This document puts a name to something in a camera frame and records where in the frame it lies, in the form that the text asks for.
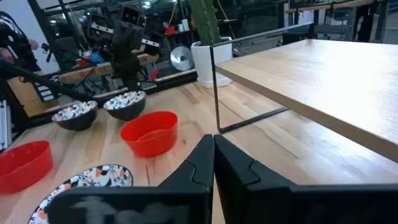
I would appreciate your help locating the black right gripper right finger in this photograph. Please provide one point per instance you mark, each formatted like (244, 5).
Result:
(280, 205)

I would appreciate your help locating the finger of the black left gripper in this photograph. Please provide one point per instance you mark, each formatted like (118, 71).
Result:
(119, 46)
(135, 53)

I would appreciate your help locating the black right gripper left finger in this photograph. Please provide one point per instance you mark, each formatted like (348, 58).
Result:
(174, 205)

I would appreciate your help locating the floral patterned black bowl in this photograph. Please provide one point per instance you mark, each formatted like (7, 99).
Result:
(74, 119)
(93, 179)
(126, 110)

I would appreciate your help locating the red plastic bowl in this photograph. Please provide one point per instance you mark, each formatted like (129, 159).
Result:
(149, 140)
(21, 168)

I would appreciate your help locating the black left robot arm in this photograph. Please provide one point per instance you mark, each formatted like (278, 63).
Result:
(101, 42)

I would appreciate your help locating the round silver disc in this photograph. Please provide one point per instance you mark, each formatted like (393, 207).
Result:
(182, 58)

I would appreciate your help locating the wooden workbench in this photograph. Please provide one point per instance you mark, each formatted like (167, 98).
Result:
(93, 71)

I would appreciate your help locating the white plant pot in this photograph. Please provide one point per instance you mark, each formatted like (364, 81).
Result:
(202, 65)

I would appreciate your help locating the person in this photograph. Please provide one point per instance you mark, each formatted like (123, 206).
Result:
(12, 40)

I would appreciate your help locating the wooden shelf board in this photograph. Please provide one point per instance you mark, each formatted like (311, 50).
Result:
(311, 81)

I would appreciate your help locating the wooden table with black legs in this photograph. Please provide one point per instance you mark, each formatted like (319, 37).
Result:
(329, 6)

